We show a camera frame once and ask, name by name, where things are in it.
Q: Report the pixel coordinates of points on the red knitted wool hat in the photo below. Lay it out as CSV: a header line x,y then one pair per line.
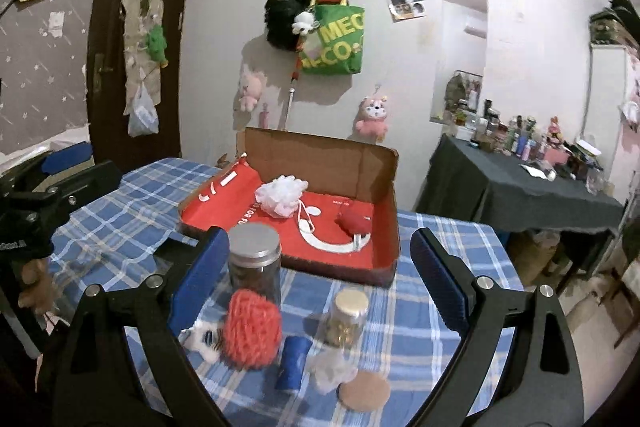
x,y
252,329

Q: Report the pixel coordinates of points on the pink plush dog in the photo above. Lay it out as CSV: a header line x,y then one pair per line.
x,y
371,117

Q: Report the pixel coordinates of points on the blue cloth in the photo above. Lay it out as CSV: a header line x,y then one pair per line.
x,y
294,362

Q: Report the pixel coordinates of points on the table with dark cloth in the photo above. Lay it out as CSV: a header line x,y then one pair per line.
x,y
500,192

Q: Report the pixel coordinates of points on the red and white pole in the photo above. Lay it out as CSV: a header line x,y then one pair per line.
x,y
292,92

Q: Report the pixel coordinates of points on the white wardrobe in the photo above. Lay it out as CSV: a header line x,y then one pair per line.
x,y
607,107

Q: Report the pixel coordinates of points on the round cork coaster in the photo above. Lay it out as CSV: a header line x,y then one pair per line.
x,y
364,389

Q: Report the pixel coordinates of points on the dark red plush pouch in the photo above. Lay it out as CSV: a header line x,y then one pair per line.
x,y
354,219

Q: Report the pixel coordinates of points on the dark wooden door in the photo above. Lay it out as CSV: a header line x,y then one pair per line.
x,y
112,57

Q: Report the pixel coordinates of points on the white plush toy checked bow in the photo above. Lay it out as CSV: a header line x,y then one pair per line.
x,y
202,339

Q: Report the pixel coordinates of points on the person's left hand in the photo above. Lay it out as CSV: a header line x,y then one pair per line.
x,y
36,279

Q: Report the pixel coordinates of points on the white mesh bath pouf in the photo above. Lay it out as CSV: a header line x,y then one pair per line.
x,y
280,194

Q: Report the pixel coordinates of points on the small glass jar gold lid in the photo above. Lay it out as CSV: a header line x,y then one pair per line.
x,y
345,322

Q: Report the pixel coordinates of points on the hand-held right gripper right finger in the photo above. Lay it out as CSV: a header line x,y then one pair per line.
x,y
440,282

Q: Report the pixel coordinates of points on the torn cardboard sheet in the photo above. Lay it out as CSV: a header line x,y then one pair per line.
x,y
135,42

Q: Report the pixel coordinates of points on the green tote bag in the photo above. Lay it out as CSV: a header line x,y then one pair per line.
x,y
337,42

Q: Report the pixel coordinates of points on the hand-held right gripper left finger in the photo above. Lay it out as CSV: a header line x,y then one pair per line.
x,y
197,279

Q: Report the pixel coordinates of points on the clear plastic bag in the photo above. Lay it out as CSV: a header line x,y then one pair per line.
x,y
143,114

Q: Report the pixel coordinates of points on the red paper bag white print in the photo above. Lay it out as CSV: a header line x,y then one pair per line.
x,y
280,237

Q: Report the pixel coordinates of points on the niche shelf clutter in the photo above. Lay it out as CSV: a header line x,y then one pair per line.
x,y
462,99

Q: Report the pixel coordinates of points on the green frog plush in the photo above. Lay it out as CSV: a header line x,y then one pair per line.
x,y
156,44

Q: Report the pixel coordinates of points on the black plush cat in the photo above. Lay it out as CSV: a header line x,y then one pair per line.
x,y
280,19

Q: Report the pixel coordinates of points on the group of cosmetic bottles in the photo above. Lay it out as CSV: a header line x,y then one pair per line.
x,y
520,139

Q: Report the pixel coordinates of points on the pink plush bunny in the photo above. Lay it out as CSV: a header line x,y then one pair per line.
x,y
250,89

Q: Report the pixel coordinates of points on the large glass jar metal lid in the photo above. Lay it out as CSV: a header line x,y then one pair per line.
x,y
254,264

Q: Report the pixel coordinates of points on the small white plush puppy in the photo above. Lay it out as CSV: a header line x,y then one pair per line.
x,y
304,22

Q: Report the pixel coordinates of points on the brown cardboard box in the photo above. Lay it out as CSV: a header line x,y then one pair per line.
x,y
320,157

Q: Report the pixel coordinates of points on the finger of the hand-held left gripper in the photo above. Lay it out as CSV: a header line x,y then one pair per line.
x,y
90,184
67,157

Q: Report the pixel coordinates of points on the white fluffy scrunchie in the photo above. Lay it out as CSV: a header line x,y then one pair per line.
x,y
331,369

